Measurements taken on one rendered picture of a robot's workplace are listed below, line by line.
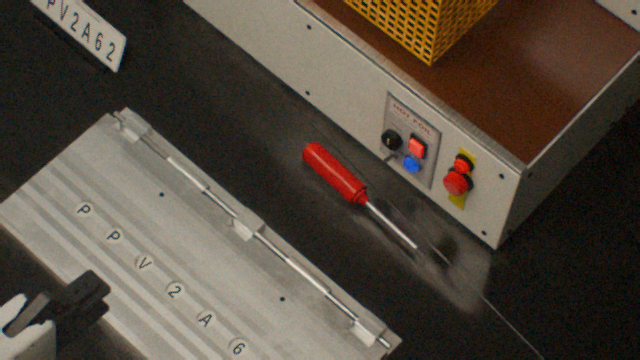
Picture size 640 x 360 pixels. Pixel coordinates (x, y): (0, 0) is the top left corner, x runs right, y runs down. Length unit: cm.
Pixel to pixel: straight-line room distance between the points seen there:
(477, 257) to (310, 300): 21
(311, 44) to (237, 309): 31
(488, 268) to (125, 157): 44
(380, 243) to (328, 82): 20
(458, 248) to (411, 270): 6
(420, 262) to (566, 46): 30
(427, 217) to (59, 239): 43
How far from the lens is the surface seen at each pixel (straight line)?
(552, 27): 145
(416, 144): 144
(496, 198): 142
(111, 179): 152
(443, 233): 153
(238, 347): 143
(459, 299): 150
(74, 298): 126
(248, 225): 148
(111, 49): 161
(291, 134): 158
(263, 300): 144
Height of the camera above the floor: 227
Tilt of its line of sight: 63 degrees down
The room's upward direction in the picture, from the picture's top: 3 degrees clockwise
